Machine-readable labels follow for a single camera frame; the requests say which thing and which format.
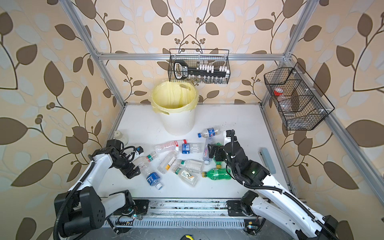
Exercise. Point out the white ribbed trash bin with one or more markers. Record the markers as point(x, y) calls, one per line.
point(178, 124)

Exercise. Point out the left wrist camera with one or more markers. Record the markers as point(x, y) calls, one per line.
point(138, 151)

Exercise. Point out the clear bottle blue label white cap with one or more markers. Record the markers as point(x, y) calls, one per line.
point(152, 177)

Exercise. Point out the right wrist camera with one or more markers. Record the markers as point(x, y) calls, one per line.
point(230, 137)

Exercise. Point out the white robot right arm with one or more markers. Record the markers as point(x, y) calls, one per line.
point(267, 198)

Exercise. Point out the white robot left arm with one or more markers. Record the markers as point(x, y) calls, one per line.
point(81, 209)

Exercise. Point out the black white tool in basket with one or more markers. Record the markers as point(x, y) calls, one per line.
point(182, 71)

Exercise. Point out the clear bottle purple label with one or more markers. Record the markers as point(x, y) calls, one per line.
point(206, 157)

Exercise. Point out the yellow plastic bin liner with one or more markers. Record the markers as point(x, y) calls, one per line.
point(173, 98)

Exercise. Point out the black wire basket right wall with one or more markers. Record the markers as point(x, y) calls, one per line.
point(303, 105)

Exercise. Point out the red cap item in basket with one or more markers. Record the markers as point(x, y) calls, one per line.
point(278, 92)

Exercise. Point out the metal base rail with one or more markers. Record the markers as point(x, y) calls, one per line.
point(172, 213)

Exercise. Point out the black wire basket back wall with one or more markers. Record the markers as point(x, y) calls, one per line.
point(217, 57)

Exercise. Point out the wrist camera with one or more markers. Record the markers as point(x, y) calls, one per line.
point(138, 151)
point(230, 137)

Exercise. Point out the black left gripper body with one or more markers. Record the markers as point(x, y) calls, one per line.
point(125, 167)

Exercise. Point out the clear bottle green white label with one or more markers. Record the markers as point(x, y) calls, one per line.
point(185, 176)

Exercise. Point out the light blue grey case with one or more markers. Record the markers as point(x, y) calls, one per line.
point(267, 160)

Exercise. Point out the clear bottle yellow label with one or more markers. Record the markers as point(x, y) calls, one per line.
point(167, 162)

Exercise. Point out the clear bottle green red label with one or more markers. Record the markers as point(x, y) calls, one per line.
point(145, 160)

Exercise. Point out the green bottle yellow cap front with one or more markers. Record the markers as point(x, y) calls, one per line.
point(217, 174)

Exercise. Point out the clear bottle blue label middle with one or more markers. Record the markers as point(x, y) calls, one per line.
point(192, 148)

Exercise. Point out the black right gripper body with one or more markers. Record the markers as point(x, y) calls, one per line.
point(221, 155)

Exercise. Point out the clear bottle green neck band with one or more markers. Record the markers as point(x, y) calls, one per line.
point(192, 166)

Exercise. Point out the black wire basket wall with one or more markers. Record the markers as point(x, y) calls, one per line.
point(217, 57)
point(303, 105)

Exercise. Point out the clear bottle red label red cap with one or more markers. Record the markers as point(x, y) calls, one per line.
point(169, 146)

